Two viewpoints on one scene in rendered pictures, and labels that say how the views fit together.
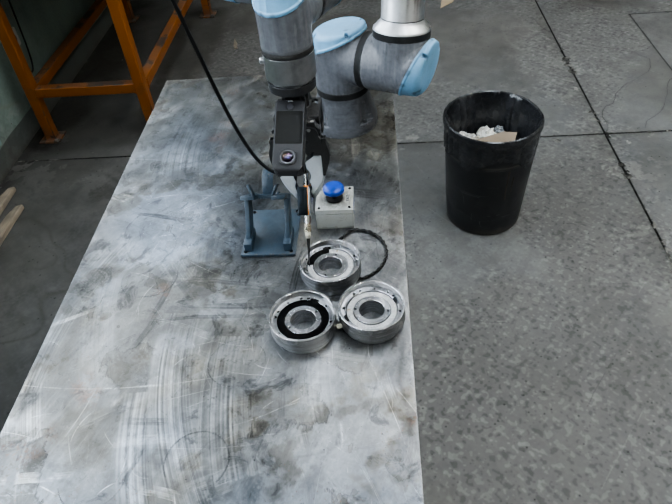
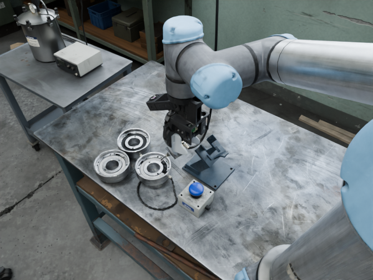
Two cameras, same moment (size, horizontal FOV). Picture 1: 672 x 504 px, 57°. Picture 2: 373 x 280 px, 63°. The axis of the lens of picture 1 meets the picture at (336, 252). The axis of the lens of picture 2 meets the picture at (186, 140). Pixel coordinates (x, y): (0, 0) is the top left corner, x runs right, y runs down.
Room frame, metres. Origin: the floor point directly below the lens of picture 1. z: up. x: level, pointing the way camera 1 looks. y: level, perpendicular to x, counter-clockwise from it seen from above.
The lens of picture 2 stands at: (1.14, -0.41, 1.53)
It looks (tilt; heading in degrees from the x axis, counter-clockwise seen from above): 46 degrees down; 122
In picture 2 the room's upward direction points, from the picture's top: straight up
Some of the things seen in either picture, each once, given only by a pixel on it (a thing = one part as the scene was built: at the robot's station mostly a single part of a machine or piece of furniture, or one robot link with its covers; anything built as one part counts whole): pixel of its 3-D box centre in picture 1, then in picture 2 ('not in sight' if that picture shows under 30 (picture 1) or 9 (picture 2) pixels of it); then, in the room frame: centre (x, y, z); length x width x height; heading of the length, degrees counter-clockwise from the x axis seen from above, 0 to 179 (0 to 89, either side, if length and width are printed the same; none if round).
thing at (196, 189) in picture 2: (334, 196); (196, 192); (0.91, -0.01, 0.85); 0.04 x 0.04 x 0.05
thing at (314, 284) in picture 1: (330, 268); (153, 169); (0.75, 0.01, 0.82); 0.10 x 0.10 x 0.04
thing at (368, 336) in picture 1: (371, 313); (112, 166); (0.64, -0.05, 0.82); 0.10 x 0.10 x 0.04
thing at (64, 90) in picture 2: not in sight; (74, 111); (-0.18, 0.40, 0.34); 0.67 x 0.46 x 0.68; 178
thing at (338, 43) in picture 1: (343, 53); not in sight; (1.25, -0.06, 0.97); 0.13 x 0.12 x 0.14; 59
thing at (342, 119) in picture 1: (343, 102); not in sight; (1.25, -0.05, 0.85); 0.15 x 0.15 x 0.10
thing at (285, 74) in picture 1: (287, 64); (184, 81); (0.84, 0.04, 1.15); 0.08 x 0.08 x 0.05
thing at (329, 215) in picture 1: (335, 204); (197, 199); (0.92, -0.01, 0.82); 0.08 x 0.07 x 0.05; 174
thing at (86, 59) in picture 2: not in sight; (55, 33); (-0.16, 0.43, 0.83); 0.41 x 0.19 x 0.30; 178
